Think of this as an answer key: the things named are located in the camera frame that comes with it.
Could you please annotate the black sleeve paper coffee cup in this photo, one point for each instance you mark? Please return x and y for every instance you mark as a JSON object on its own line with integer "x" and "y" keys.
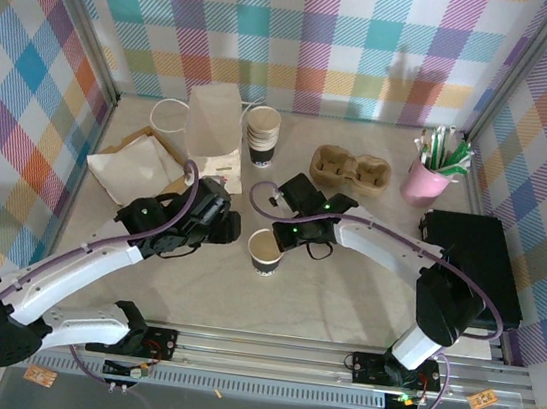
{"x": 263, "y": 263}

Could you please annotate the white flower print paper bag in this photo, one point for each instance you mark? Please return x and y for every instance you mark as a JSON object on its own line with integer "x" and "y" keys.
{"x": 214, "y": 121}

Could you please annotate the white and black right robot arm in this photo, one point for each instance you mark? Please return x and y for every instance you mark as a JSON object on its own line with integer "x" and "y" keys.
{"x": 379, "y": 243}

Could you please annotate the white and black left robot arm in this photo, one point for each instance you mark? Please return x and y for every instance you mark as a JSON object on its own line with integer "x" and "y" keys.
{"x": 84, "y": 260}

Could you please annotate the cardboard napkin box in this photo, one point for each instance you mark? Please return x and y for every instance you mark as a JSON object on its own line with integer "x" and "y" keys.
{"x": 177, "y": 186}

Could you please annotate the stack of paper cups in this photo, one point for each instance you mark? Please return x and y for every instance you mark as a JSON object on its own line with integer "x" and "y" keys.
{"x": 263, "y": 132}

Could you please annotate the pink cup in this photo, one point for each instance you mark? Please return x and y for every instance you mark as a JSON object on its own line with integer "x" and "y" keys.
{"x": 424, "y": 189}

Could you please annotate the white wrapped straw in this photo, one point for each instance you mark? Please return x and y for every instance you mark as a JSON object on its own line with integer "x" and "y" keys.
{"x": 436, "y": 145}
{"x": 419, "y": 150}
{"x": 446, "y": 144}
{"x": 426, "y": 144}

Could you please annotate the small controller board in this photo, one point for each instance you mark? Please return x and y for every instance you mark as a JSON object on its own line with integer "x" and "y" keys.
{"x": 138, "y": 372}
{"x": 404, "y": 399}

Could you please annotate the green stick packet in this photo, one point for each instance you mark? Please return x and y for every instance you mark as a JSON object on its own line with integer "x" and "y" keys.
{"x": 456, "y": 155}
{"x": 462, "y": 166}

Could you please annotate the small tan stick piece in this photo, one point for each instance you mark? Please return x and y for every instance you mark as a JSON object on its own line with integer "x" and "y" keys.
{"x": 217, "y": 394}

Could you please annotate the black flat case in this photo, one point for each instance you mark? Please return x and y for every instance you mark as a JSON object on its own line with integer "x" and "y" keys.
{"x": 495, "y": 244}

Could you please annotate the small orange tag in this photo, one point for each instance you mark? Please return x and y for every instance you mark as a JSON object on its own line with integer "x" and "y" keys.
{"x": 40, "y": 376}
{"x": 481, "y": 401}

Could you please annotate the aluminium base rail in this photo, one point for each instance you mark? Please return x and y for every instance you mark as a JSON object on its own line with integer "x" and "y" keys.
{"x": 259, "y": 354}

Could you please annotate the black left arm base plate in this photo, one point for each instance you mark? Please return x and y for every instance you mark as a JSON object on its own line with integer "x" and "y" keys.
{"x": 162, "y": 343}

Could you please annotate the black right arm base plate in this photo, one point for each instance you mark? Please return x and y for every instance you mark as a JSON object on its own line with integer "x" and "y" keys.
{"x": 368, "y": 368}

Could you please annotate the aluminium frame post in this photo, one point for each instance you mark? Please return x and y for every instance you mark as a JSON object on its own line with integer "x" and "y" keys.
{"x": 85, "y": 28}
{"x": 518, "y": 70}

